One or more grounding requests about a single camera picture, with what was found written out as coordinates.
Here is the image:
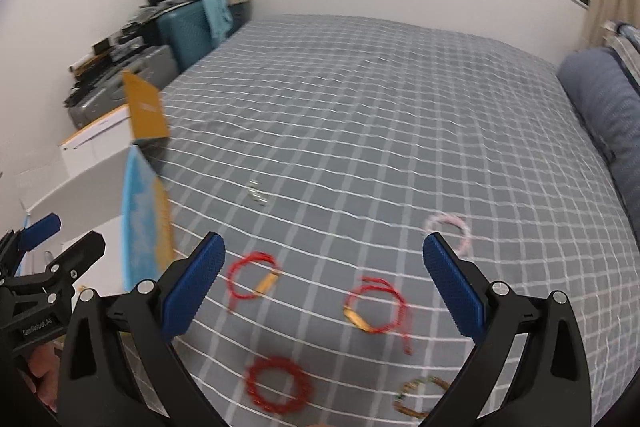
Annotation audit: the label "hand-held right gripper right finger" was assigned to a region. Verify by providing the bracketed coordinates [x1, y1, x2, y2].
[422, 232, 593, 427]

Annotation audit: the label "teal cloth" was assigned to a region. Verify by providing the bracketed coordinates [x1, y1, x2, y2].
[200, 0, 234, 42]

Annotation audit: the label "brown and green bead bracelet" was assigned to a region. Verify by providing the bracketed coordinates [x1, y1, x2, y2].
[392, 376, 453, 420]

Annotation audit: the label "red bead bracelet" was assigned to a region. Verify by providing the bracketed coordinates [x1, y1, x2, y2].
[245, 355, 313, 414]

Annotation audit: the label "red cord bracelet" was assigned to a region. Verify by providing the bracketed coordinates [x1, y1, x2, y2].
[226, 252, 282, 314]
[342, 277, 415, 355]

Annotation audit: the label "grey checked bed sheet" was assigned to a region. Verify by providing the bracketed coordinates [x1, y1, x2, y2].
[122, 13, 637, 427]

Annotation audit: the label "person's left hand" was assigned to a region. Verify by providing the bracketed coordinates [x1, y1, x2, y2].
[20, 343, 62, 414]

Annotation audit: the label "blue and yellow cardboard box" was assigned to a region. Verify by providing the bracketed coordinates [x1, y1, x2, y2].
[15, 71, 177, 298]

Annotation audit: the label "grey suitcase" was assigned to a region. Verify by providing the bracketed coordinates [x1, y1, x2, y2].
[67, 44, 181, 131]

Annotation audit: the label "patterned pillows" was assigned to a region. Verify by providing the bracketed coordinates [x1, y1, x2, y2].
[602, 21, 640, 84]

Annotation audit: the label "teal suitcase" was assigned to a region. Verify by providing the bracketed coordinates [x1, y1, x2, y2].
[152, 0, 246, 72]

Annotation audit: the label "pile of black devices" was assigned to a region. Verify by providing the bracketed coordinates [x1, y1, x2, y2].
[64, 18, 158, 108]

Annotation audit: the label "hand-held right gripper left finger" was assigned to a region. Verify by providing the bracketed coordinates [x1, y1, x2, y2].
[57, 232, 228, 427]

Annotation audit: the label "pink bead bracelet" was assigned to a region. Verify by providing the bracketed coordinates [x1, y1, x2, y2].
[424, 213, 473, 258]

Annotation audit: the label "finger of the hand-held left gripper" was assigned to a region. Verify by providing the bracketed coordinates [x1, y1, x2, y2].
[44, 230, 107, 303]
[0, 213, 62, 280]

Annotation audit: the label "blue striped pillow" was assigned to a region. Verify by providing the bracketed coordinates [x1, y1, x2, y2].
[556, 47, 640, 214]

